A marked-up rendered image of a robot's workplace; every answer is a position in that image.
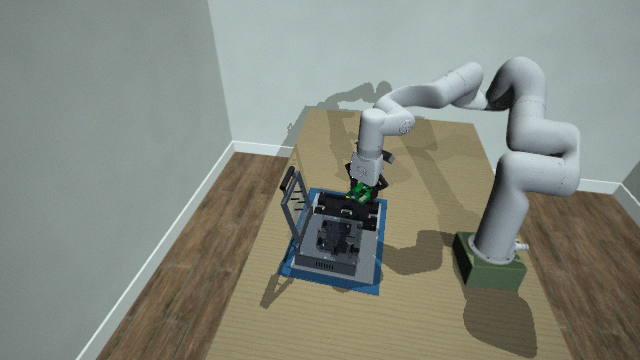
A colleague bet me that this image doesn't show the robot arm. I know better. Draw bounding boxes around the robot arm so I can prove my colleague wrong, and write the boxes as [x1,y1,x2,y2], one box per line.
[355,56,581,265]

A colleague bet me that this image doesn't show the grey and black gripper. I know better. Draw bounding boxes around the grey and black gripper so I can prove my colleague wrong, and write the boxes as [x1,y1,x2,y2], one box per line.
[345,148,389,201]

